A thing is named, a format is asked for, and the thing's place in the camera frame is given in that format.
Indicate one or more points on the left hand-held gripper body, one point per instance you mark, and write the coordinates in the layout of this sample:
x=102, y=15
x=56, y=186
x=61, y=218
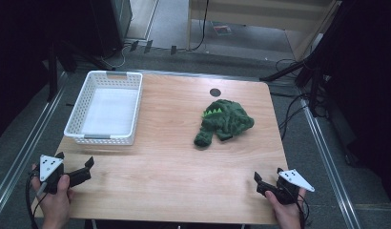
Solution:
x=48, y=167

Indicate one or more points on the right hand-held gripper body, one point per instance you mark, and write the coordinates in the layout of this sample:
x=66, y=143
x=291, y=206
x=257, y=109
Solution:
x=289, y=187

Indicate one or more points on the green plush hooded pet garment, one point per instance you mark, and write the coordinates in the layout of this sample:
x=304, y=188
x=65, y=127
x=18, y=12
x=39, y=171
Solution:
x=228, y=120

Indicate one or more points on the person's right hand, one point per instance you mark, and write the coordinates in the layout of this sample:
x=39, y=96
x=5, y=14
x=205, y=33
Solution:
x=287, y=214

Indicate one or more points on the person's left hand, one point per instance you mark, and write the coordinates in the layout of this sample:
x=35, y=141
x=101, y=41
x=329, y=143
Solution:
x=57, y=206

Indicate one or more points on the white perforated plastic basket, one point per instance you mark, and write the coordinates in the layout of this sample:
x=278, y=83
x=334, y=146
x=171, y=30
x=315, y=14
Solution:
x=111, y=111

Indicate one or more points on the black tripod stand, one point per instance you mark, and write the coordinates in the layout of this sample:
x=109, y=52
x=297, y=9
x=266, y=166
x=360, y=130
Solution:
x=282, y=72

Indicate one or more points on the black round table grommet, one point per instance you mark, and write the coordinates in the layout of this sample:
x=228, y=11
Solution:
x=215, y=92

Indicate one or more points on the dark grey cabinet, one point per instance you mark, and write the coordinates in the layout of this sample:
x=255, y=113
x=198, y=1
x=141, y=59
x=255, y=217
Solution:
x=120, y=19

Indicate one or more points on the red booklet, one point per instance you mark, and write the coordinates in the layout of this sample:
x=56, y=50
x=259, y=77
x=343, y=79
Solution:
x=222, y=30

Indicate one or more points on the light wooden shelf unit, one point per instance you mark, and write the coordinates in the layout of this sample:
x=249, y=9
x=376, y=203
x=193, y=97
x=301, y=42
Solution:
x=263, y=12

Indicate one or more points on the metal floor rail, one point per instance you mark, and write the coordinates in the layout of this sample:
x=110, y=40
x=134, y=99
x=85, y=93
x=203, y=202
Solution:
x=25, y=149
x=330, y=168
x=200, y=75

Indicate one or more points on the black metal stand post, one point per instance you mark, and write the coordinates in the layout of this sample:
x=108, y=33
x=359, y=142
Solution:
x=52, y=79

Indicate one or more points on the small black floor bracket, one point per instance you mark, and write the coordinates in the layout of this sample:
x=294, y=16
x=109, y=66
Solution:
x=173, y=50
x=148, y=46
x=134, y=46

